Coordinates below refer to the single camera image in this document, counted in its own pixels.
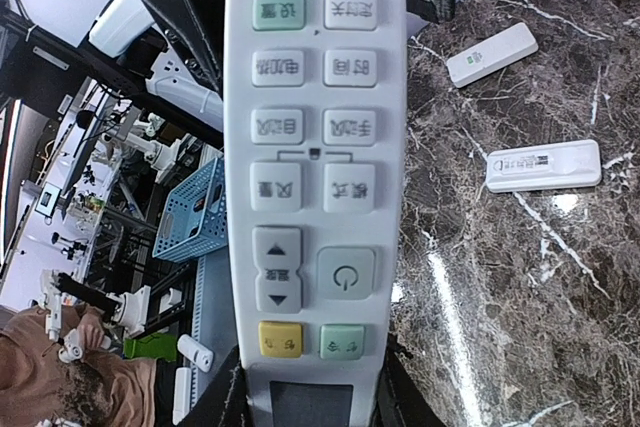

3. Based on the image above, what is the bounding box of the plain white slim remote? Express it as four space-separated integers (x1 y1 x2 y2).
446 22 538 88

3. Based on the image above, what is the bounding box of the white remote with barcode label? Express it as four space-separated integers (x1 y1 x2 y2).
485 139 602 193

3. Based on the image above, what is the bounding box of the green plastic box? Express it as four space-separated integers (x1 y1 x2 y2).
123 332 178 362

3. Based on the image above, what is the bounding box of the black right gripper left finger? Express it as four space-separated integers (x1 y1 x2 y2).
178 346 248 427

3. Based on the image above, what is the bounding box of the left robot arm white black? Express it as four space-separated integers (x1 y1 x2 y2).
88 0 455 145

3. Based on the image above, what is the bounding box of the white button remote control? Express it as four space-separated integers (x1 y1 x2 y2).
223 0 407 426

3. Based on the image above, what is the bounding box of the blue perforated plastic basket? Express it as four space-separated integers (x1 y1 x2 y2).
152 158 227 263

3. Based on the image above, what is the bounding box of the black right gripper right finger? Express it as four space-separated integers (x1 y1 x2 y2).
372 336 445 427

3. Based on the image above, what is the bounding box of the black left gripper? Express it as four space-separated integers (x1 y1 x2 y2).
142 0 225 92

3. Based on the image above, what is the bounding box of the person in brown shirt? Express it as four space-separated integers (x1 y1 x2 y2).
1 304 158 426

